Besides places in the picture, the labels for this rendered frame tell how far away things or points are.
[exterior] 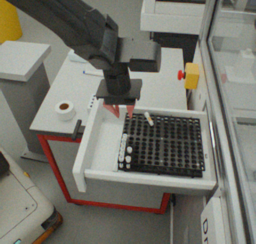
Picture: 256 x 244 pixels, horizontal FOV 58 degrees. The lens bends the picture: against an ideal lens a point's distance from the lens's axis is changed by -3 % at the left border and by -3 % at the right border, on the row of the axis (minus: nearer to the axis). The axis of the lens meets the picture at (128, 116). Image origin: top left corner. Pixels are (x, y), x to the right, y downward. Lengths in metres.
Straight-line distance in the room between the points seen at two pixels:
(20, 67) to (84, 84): 0.35
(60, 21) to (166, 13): 1.01
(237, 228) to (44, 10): 0.46
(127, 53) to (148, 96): 0.55
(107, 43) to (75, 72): 0.73
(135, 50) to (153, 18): 0.88
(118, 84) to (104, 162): 0.26
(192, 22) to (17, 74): 0.90
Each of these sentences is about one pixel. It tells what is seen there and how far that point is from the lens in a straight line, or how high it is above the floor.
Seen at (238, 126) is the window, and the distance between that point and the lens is 0.54.
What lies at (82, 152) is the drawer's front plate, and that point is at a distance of 0.61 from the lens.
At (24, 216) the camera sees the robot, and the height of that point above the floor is 0.28.
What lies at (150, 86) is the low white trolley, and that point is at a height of 0.76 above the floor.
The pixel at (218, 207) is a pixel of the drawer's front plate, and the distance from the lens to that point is 0.57.
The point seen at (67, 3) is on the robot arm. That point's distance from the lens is 0.35.
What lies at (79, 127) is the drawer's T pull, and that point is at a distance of 0.69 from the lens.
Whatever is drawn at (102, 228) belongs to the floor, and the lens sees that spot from 1.50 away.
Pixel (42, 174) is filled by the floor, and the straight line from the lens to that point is 1.73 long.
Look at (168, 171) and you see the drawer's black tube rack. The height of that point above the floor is 0.87.
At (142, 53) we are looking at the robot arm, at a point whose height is 1.18.
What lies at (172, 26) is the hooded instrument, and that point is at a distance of 1.35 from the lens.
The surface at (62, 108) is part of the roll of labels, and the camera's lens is 0.94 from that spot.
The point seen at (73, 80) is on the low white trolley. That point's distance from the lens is 1.10.
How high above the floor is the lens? 1.42
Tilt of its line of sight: 47 degrees down
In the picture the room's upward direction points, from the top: straight up
